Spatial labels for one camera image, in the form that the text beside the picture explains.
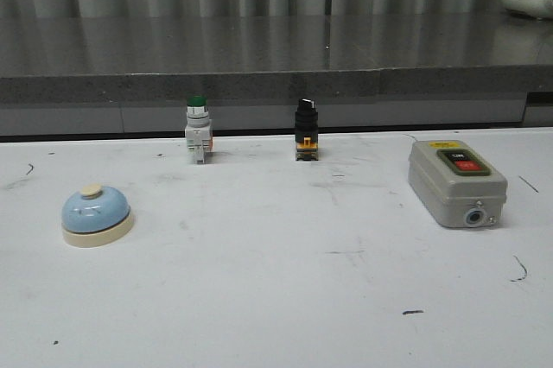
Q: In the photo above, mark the blue cream call bell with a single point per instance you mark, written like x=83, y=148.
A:
x=96, y=215

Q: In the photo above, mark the grey stone counter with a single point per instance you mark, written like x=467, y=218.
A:
x=132, y=76

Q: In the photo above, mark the black selector switch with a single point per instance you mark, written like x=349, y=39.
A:
x=306, y=131

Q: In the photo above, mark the green pushbutton switch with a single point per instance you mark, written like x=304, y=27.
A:
x=198, y=131

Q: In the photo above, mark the grey on off switch box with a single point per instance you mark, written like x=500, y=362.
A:
x=458, y=187

